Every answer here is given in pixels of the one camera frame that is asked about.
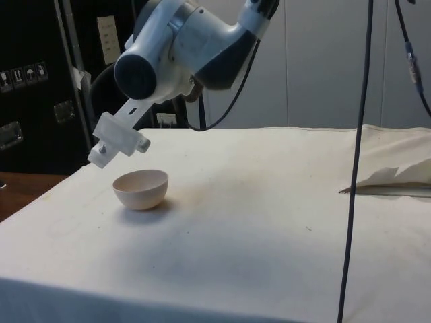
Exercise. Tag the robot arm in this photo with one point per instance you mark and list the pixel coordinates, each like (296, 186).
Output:
(202, 33)

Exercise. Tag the white bowl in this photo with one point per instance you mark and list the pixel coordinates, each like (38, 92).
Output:
(141, 195)

